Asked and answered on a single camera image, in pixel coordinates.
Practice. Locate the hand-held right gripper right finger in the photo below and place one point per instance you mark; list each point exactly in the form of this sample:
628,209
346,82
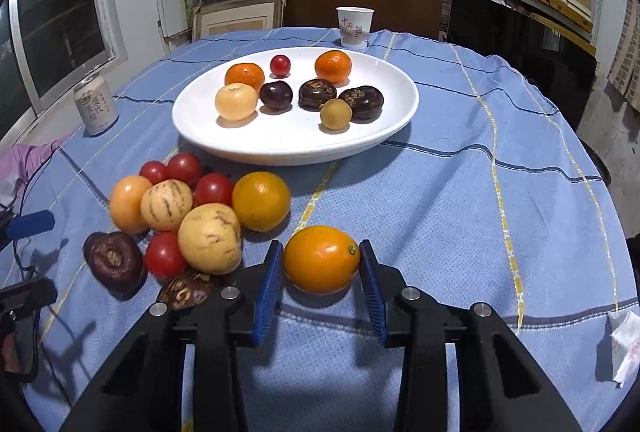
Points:
374,294

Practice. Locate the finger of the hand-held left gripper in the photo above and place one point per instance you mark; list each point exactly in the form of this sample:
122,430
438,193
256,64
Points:
27,294
32,223

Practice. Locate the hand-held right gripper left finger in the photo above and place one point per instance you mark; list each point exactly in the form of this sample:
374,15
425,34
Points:
265,294

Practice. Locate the orange tomato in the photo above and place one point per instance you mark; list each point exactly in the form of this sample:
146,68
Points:
321,259

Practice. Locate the striped pepino melon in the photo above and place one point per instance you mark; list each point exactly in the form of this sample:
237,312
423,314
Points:
166,204
210,238

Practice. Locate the dark water chestnut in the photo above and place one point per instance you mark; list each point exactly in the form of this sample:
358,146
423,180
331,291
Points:
115,262
184,292
361,101
317,94

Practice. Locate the yellow-orange tomato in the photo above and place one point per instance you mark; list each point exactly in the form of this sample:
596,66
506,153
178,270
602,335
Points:
261,201

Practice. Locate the pale orange smooth fruit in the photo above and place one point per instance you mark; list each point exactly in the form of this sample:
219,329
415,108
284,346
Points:
127,204

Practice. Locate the red cherry tomato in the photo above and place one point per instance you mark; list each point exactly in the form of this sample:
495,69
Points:
165,254
153,172
280,65
214,189
184,168

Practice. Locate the white oval plate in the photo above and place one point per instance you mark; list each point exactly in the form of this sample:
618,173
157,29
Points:
280,135

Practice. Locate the small brown longan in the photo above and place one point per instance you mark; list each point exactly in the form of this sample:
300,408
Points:
335,114

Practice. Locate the pale yellow smooth fruit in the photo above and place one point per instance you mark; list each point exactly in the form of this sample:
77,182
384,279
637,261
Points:
236,101

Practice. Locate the dark purple round fruit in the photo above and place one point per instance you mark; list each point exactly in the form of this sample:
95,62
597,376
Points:
275,95

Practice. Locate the orange tangerine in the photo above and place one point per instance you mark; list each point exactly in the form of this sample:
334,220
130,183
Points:
244,76
333,66

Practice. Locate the pink garment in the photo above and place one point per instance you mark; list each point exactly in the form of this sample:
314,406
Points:
20,167

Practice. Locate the blue checked tablecloth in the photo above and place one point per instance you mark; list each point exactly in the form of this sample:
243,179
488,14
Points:
450,212

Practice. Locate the cream beverage can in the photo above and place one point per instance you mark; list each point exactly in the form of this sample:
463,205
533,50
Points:
95,107

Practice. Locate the aluminium framed window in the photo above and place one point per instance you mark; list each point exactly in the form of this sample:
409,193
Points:
55,12

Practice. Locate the crumpled white tissue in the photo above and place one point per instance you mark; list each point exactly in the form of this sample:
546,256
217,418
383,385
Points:
625,342

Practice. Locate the white paper cup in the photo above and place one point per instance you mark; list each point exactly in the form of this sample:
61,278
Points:
355,27

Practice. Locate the black panel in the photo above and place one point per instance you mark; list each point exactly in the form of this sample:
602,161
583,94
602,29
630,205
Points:
520,57

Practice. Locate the brown board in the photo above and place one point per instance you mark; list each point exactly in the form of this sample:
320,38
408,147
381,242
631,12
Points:
390,7

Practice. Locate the wooden picture frame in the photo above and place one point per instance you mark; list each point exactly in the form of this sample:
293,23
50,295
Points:
235,17

